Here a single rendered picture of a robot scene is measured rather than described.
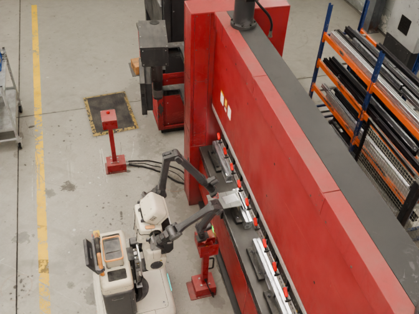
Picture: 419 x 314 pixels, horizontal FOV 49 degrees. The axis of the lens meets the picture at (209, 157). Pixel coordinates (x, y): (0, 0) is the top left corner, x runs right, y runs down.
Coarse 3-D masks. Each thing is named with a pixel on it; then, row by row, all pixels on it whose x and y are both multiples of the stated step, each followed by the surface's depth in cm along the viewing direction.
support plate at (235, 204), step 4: (224, 192) 405; (228, 192) 405; (232, 192) 405; (208, 196) 400; (216, 196) 401; (220, 196) 401; (208, 200) 397; (220, 200) 398; (224, 204) 394; (228, 204) 394; (232, 204) 395; (236, 204) 395; (240, 204) 395; (224, 208) 391
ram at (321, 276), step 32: (224, 64) 371; (224, 96) 386; (224, 128) 402; (256, 128) 319; (256, 160) 329; (288, 160) 272; (256, 192) 341; (288, 192) 279; (288, 224) 287; (320, 224) 242; (288, 256) 296; (320, 256) 248; (320, 288) 254; (352, 288) 218
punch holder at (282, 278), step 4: (280, 264) 313; (280, 268) 314; (280, 272) 315; (284, 272) 308; (276, 276) 324; (280, 276) 316; (284, 276) 308; (280, 280) 317; (284, 280) 309; (280, 284) 318; (284, 284) 310; (288, 284) 308; (288, 288) 313
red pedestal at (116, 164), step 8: (104, 112) 513; (112, 112) 514; (104, 120) 503; (112, 120) 503; (104, 128) 508; (112, 128) 511; (112, 136) 528; (112, 144) 535; (112, 152) 543; (112, 160) 554; (120, 160) 556; (112, 168) 552; (120, 168) 555
